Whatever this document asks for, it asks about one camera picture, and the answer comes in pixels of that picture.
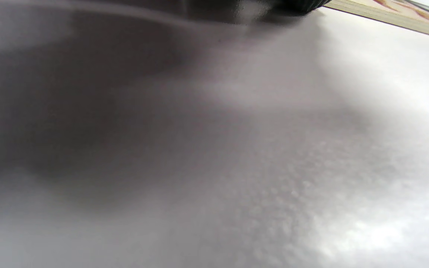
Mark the wooden alphabet puzzle board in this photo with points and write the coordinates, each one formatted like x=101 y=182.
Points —
x=393 y=18

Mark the person's left hand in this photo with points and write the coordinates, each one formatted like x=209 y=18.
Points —
x=292 y=5

